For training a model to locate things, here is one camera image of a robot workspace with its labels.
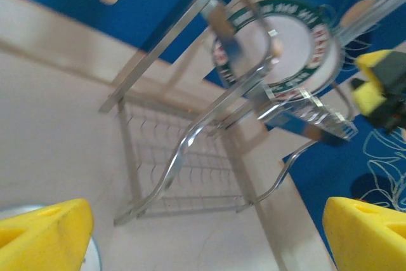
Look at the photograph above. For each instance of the green rim white plate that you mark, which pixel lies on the green rim white plate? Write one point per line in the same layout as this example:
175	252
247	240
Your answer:
285	45

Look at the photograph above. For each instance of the watermelon print plate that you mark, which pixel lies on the watermelon print plate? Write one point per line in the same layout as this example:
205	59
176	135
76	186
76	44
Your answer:
93	258

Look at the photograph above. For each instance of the aluminium frame post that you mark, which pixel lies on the aluminium frame post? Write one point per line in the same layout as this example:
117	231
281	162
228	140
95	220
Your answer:
374	14

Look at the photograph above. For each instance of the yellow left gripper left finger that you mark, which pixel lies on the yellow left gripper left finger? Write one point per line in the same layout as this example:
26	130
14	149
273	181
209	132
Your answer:
44	239

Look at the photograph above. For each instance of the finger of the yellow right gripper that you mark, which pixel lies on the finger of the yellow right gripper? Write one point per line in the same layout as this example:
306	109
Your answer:
368	98
390	71

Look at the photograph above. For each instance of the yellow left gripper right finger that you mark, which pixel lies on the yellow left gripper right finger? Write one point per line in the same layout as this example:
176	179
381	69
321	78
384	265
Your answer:
364	239

